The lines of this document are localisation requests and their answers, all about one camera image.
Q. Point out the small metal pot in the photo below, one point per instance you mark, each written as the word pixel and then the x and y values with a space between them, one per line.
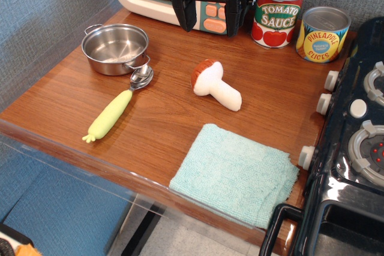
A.
pixel 115 50

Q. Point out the orange object at corner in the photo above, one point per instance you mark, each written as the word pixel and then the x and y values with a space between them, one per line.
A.
pixel 27 250

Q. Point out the plush toy mushroom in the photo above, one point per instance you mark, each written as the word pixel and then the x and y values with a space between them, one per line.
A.
pixel 207 79

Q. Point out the spoon with green handle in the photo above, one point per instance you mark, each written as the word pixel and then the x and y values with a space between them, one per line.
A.
pixel 112 112

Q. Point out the tomato sauce can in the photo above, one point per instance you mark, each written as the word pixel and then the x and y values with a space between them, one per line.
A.
pixel 274 22

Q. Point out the black toy stove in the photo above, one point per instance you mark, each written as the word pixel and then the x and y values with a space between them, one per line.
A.
pixel 343 196

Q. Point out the light blue cloth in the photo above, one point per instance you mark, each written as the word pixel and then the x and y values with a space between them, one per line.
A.
pixel 235 177

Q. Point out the pineapple slices can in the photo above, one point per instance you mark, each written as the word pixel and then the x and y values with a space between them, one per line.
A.
pixel 322 34

